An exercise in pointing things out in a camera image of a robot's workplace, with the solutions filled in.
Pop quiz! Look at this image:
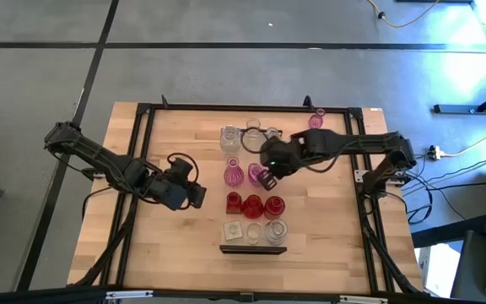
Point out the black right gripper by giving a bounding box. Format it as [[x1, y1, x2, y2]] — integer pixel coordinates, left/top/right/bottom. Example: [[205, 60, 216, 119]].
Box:
[[258, 132, 312, 192]]

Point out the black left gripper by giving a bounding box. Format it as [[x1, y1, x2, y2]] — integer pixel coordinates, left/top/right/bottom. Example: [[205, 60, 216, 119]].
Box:
[[158, 159, 208, 211]]

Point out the pink round glass vase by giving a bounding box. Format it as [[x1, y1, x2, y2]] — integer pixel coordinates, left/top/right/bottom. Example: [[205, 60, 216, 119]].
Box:
[[247, 162, 269, 187]]

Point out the red ribbed cylindrical glass vase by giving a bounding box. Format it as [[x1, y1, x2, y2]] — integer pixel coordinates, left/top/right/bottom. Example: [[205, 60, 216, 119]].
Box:
[[263, 195, 287, 221]]

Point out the red bulbous glass vase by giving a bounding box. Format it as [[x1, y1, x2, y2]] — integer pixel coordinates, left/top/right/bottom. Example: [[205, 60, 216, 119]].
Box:
[[241, 193, 265, 220]]

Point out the red square glass vase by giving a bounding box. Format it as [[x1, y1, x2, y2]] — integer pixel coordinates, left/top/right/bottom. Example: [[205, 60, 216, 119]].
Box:
[[224, 191, 243, 215]]

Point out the pink tall conical glass vase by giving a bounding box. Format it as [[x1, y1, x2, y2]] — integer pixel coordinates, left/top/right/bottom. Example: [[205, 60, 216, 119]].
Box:
[[223, 156, 246, 187]]

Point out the clear small square glass vase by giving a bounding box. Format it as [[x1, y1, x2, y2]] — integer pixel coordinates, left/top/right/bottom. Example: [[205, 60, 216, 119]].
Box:
[[222, 220, 245, 242]]

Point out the clear cut-glass bulbous vase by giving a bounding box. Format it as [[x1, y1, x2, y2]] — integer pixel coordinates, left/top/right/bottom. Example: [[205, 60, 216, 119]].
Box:
[[264, 218, 289, 247]]

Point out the clear small round glass vase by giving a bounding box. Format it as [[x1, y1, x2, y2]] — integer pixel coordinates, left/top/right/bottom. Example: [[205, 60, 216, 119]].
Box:
[[245, 221, 265, 246]]

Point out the clear tall square glass bottle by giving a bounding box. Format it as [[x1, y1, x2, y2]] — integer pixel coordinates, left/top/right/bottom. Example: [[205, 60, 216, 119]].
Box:
[[219, 124, 243, 155]]

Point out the clear ribbed glass vase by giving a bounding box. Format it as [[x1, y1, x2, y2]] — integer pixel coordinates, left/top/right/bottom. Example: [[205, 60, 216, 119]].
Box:
[[245, 118, 262, 140]]

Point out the light wooden tray board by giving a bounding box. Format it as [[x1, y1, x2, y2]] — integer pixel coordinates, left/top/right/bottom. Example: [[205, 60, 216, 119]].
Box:
[[219, 129, 288, 255]]

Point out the purple-pink ribbed glass vase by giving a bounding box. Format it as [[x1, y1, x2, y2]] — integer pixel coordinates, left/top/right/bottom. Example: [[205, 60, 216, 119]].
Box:
[[307, 108, 327, 130]]

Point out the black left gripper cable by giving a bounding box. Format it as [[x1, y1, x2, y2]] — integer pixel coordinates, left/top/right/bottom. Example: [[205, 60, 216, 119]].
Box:
[[165, 152, 201, 187]]

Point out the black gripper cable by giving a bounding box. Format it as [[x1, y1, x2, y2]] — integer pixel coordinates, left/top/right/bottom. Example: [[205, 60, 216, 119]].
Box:
[[240, 128, 270, 155], [165, 152, 201, 187]]

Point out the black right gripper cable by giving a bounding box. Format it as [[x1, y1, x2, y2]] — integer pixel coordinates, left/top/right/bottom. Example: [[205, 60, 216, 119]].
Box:
[[240, 128, 270, 155]]

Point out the black aluminium rig frame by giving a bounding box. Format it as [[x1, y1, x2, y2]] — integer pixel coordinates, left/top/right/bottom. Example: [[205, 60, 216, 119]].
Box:
[[67, 95, 424, 304]]

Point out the black left arm floor cable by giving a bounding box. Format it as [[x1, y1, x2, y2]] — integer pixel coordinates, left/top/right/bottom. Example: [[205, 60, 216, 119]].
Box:
[[81, 185, 116, 220]]

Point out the silver metal bracket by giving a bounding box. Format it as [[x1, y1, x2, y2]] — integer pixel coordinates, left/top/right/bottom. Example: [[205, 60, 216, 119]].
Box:
[[105, 290, 154, 301], [338, 295, 390, 304]]

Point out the black floor cable bundle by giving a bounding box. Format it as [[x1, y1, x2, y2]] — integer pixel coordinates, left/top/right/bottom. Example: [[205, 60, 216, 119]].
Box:
[[394, 185, 467, 225]]

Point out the yellow floor cable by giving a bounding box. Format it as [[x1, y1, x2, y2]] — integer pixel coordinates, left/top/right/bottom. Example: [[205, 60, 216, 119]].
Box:
[[367, 0, 440, 29]]

